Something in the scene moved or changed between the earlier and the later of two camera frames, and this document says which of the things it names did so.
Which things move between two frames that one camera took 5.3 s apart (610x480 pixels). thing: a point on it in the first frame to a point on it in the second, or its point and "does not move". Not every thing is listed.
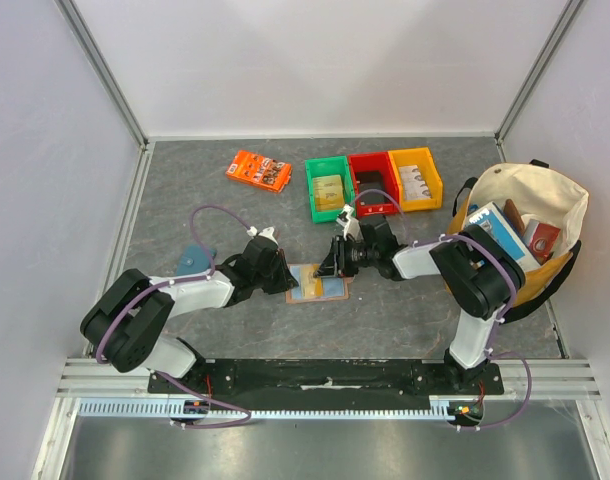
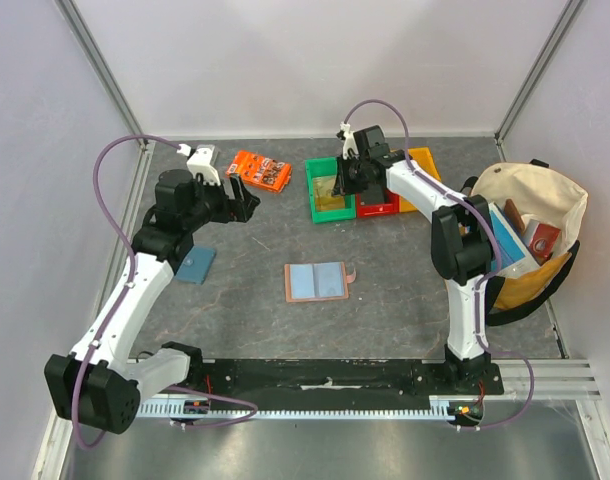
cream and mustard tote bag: [537, 192] does not move
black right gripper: [339, 256] to [349, 173]
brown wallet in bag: [511, 210] does not move
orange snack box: [253, 167] does not move
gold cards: [329, 192] does not move
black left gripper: [286, 281] to [238, 209]
